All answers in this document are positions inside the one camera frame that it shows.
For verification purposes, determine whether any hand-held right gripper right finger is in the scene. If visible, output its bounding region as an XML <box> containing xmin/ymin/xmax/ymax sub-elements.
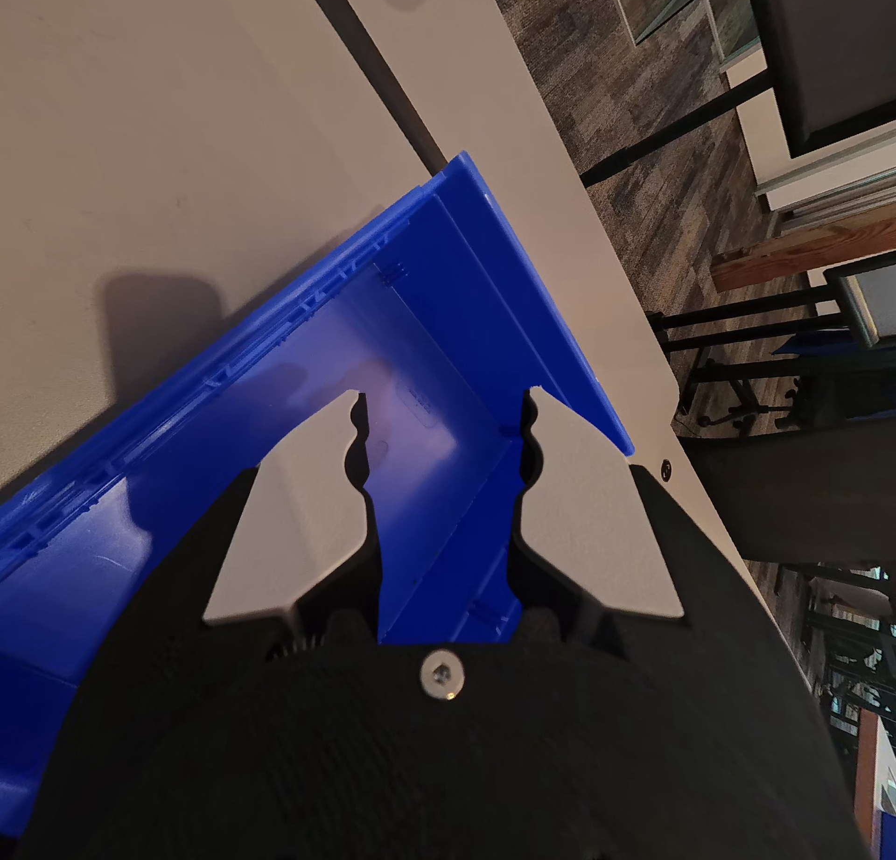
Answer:
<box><xmin>511</xmin><ymin>386</ymin><xmax>686</xmax><ymax>620</ymax></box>

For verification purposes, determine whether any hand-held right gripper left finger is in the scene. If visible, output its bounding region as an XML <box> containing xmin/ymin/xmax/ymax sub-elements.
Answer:
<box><xmin>203</xmin><ymin>391</ymin><xmax>382</xmax><ymax>626</ymax></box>

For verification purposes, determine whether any blue plastic bin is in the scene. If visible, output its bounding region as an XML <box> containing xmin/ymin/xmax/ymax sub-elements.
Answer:
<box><xmin>0</xmin><ymin>151</ymin><xmax>637</xmax><ymax>836</ymax></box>

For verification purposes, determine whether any black office chair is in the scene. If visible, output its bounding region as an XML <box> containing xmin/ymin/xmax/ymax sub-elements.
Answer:
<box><xmin>675</xmin><ymin>412</ymin><xmax>896</xmax><ymax>563</ymax></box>

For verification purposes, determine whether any grey panel on wheeled stand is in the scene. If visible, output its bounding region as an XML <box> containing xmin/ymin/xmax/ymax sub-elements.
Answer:
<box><xmin>647</xmin><ymin>251</ymin><xmax>896</xmax><ymax>385</ymax></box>

